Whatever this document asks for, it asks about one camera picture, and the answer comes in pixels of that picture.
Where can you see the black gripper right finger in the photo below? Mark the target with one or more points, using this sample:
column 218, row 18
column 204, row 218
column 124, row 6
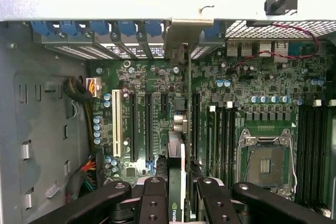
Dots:
column 215, row 203

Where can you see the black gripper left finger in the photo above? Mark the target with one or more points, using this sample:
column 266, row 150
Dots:
column 152, row 203

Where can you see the CPU socket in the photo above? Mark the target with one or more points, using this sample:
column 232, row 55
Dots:
column 266, row 166

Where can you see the black expansion slot blue latch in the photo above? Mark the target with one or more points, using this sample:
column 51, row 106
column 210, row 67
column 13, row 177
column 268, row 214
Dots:
column 148, row 129

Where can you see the white expansion slot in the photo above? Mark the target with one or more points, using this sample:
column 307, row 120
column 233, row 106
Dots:
column 116, row 124

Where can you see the short black expansion slot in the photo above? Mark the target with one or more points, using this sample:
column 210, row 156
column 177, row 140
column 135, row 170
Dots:
column 164, row 103

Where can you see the green motherboard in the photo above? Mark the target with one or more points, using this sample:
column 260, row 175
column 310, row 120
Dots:
column 236, row 87

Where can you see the white power connector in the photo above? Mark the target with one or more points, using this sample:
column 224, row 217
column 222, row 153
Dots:
column 97, row 87

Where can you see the open black PC case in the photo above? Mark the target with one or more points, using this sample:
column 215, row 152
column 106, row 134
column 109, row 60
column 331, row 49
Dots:
column 65, row 43

